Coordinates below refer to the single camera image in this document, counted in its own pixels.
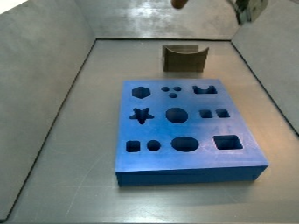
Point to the black cradle holder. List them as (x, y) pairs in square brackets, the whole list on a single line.
[(183, 58)]

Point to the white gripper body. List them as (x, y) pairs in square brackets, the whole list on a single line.
[(247, 9)]

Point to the blue shape sorting block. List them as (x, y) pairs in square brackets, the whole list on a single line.
[(183, 135)]

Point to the brown cylinder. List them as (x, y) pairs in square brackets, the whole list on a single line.
[(177, 4)]

